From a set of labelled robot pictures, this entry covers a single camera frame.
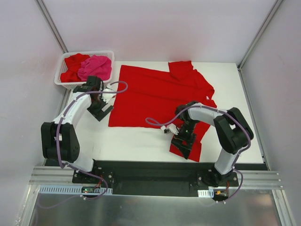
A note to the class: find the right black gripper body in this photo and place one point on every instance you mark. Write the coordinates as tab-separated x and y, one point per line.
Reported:
184	140

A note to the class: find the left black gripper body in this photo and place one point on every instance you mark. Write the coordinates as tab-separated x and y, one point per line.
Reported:
97	108

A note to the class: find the red t shirt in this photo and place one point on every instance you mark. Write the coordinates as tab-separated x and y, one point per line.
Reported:
73	64
157	94

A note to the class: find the white plastic basket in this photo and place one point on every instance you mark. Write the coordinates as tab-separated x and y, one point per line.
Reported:
63	68

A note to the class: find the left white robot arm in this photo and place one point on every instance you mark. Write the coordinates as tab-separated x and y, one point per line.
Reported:
59	139

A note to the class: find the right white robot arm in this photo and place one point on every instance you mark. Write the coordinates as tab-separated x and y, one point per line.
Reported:
233	132

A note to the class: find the pink t shirt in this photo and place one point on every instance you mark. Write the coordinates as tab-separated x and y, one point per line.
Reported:
99	66

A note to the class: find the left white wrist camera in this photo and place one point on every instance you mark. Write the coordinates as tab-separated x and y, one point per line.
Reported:
108	93

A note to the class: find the right white cable duct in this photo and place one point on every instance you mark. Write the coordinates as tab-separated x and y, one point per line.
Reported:
206	193

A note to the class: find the white cable duct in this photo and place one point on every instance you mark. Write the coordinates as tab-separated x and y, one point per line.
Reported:
70	189
206	193

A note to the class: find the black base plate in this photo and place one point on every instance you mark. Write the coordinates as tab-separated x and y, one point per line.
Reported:
152	178

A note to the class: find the left white cable duct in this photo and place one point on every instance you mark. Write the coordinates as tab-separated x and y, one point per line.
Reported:
70	189

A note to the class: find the left aluminium frame post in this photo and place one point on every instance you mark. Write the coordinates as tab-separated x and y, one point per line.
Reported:
48	18

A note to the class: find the aluminium frame post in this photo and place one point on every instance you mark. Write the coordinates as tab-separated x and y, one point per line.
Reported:
272	12
48	18

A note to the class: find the right aluminium frame post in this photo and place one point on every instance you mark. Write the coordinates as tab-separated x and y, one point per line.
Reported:
272	12

